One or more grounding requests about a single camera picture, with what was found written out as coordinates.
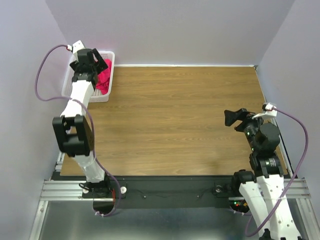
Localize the white plastic basket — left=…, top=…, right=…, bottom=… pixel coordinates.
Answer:
left=61, top=50, right=115, bottom=103

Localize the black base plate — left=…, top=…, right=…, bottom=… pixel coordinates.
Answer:
left=79, top=175, right=243, bottom=212

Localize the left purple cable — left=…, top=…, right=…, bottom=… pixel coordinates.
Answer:
left=36, top=44, right=122, bottom=218

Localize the aluminium frame rail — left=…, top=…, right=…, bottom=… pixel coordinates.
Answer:
left=30, top=154, right=320, bottom=240

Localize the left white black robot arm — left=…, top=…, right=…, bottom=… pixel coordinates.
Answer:
left=52, top=48, right=112, bottom=199

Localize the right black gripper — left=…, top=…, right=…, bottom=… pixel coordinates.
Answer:
left=223, top=107, right=269, bottom=152

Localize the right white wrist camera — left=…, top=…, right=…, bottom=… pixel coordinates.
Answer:
left=252, top=102, right=278, bottom=120

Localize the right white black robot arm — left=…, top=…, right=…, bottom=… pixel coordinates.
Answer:
left=224, top=104, right=302, bottom=240

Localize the pink t shirt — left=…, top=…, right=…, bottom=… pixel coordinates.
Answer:
left=96, top=59, right=112, bottom=95

